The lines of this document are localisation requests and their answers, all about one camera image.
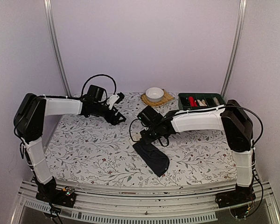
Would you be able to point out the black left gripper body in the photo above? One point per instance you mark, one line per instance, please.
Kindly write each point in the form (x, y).
(109, 117)

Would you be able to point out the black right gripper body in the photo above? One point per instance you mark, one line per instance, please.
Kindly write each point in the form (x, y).
(153, 136)

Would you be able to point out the dark navy underwear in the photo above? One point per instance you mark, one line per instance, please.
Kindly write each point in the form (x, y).
(153, 157)

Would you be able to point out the black striped underwear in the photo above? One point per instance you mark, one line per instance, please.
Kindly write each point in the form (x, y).
(184, 102)

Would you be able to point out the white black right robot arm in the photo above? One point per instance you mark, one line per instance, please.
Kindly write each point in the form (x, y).
(232, 119)

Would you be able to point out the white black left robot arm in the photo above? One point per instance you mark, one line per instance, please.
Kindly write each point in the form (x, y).
(29, 122)

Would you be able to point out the woven straw mat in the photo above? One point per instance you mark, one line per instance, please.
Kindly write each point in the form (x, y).
(167, 98)

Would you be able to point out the white ceramic bowl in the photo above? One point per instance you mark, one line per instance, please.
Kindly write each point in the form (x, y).
(154, 94)

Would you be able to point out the green compartment organizer box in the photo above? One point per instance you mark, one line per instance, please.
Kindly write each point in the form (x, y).
(196, 101)

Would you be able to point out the red rolled cloth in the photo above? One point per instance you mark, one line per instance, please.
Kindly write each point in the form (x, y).
(192, 101)

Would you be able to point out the floral tablecloth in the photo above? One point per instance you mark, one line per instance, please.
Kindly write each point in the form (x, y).
(92, 151)

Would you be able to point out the beige rolled cloth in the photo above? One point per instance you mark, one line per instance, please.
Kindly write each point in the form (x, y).
(201, 103)

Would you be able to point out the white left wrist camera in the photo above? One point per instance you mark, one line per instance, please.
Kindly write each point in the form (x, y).
(114, 99)

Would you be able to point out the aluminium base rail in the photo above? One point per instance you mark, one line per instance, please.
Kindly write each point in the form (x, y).
(100, 204)

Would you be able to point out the left aluminium frame post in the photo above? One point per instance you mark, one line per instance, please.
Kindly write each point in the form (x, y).
(55, 45)

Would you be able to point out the aluminium frame post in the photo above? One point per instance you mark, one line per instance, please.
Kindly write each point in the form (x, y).
(55, 45)
(235, 46)

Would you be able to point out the right aluminium frame post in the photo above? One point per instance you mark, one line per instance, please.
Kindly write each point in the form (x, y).
(235, 46)

